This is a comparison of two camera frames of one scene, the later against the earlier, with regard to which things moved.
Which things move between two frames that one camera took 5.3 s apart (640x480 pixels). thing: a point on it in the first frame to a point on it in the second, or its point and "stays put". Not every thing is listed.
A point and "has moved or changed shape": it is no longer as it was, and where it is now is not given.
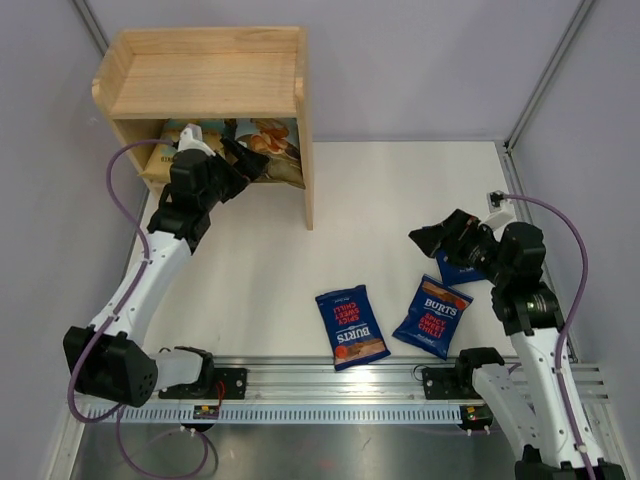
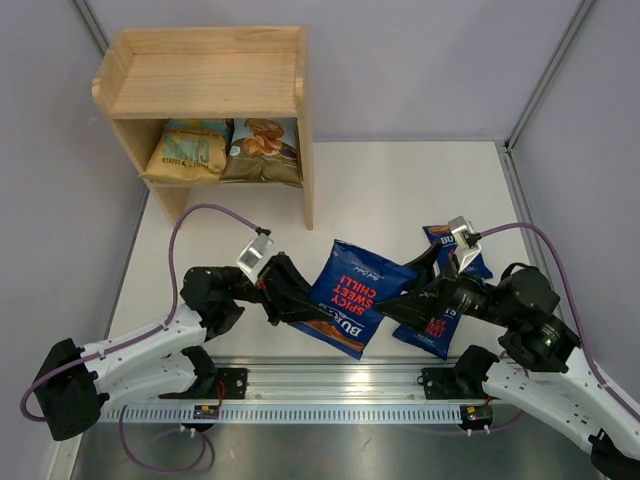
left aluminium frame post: x=92 y=25 stays put
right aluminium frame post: x=581 y=10 stays put
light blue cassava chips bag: x=279 y=140 stays put
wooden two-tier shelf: x=148 y=76 stays put
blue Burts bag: x=354 y=332 has moved or changed shape
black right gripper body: x=477 y=250 to x=470 y=295
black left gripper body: x=226 y=181 to x=245 y=290
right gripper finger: x=428 y=238 to x=419 y=308
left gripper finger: x=250 y=163 to x=283 y=281
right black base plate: x=449 y=383 stays put
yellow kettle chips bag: x=159 y=165 stays put
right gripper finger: x=460 y=222 to x=422 y=264
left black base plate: x=235 y=380 stays put
